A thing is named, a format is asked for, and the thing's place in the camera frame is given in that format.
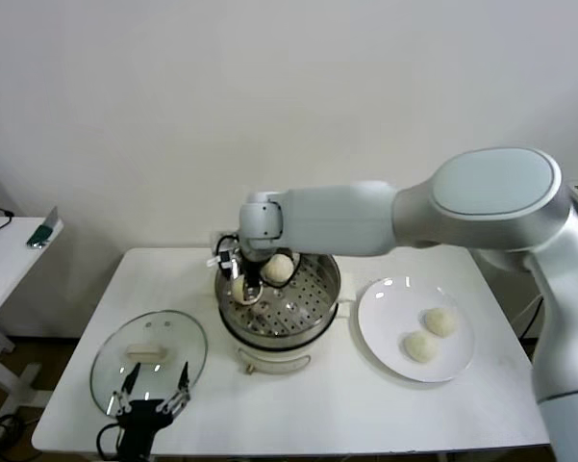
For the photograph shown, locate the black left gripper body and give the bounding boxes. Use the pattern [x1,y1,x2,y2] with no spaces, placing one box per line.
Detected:
[116,398,177,462]

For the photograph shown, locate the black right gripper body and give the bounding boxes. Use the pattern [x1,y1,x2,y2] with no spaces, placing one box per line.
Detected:
[242,257,264,290]

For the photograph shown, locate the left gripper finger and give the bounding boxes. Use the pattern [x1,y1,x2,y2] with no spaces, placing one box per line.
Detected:
[108,362,141,417]
[155,360,193,416]

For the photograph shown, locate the white steamed baozi bun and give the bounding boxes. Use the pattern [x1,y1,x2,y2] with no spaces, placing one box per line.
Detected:
[402,331,439,363]
[422,307,458,338]
[260,254,293,285]
[230,278,251,304]

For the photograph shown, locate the glass lid with beige handle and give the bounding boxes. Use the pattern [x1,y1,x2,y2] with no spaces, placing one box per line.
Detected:
[89,311,209,424]

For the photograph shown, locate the perforated steel steamer basket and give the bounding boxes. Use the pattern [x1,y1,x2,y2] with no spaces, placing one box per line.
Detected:
[214,249,341,346]

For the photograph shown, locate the stainless steel steamer pot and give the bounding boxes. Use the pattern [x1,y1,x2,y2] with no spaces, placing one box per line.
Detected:
[200,268,357,376]

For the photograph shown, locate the white side table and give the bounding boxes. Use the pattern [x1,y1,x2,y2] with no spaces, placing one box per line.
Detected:
[0,216,64,420]

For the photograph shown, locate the white round plate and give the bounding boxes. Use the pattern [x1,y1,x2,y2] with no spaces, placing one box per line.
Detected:
[357,276,476,384]

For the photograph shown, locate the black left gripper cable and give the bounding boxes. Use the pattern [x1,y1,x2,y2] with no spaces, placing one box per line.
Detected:
[97,423,124,456]

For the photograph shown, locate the black floor cable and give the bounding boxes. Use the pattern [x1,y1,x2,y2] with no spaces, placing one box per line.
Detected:
[0,413,28,458]

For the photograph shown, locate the green handled metal scraper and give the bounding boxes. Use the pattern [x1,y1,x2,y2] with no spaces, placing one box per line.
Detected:
[26,206,60,250]

